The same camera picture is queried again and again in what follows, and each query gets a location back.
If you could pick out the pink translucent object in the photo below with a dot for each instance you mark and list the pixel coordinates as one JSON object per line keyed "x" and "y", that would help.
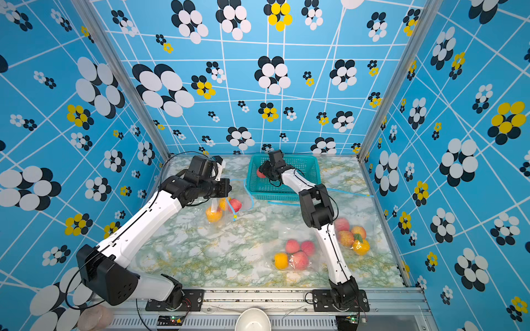
{"x": 95, "y": 318}

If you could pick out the pink red peach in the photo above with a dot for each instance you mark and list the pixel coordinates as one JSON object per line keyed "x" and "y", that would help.
{"x": 342, "y": 224}

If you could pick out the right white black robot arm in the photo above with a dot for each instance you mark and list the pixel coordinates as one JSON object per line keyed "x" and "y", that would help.
{"x": 318, "y": 214}

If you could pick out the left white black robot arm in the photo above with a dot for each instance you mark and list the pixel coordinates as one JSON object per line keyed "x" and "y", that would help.
{"x": 104, "y": 267}

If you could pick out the aluminium front rail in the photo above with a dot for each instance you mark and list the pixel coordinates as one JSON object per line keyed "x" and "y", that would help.
{"x": 286, "y": 309}

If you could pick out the red yellow peach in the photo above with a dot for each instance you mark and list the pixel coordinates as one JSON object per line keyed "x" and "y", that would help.
{"x": 346, "y": 238}

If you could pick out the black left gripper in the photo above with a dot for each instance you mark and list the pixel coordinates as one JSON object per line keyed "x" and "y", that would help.
{"x": 227, "y": 187}

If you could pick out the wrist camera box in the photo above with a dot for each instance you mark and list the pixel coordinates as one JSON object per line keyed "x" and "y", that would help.
{"x": 202, "y": 168}
{"x": 276, "y": 159}

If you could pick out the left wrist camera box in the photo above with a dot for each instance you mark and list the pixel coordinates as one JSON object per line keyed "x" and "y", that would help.
{"x": 202, "y": 168}

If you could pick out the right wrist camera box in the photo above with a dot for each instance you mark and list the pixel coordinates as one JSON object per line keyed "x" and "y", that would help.
{"x": 276, "y": 159}

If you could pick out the white bowl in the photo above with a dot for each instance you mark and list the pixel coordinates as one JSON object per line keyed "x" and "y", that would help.
{"x": 253, "y": 319}

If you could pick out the clear zip-top bag blue zipper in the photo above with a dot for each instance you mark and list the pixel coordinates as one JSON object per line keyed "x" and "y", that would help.
{"x": 359, "y": 211}

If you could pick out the yellow orange peach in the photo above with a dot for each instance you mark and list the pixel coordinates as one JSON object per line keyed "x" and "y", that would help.
{"x": 281, "y": 261}

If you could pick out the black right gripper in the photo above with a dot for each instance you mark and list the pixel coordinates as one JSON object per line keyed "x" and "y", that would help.
{"x": 263, "y": 168}

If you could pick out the small red peach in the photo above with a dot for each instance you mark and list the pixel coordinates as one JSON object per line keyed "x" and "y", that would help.
{"x": 260, "y": 175}

